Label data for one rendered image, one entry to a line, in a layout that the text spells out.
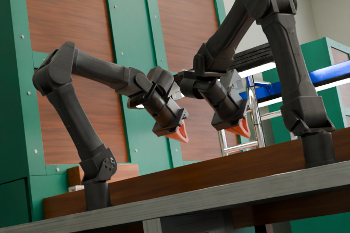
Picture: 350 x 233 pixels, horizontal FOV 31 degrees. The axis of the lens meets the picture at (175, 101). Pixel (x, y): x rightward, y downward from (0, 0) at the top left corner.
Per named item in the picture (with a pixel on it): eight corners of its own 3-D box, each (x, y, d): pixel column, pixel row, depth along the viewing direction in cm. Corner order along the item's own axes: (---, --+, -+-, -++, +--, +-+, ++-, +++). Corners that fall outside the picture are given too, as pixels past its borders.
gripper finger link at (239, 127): (237, 130, 175) (218, 107, 171) (259, 125, 171) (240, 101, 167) (231, 149, 171) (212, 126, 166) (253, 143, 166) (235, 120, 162)
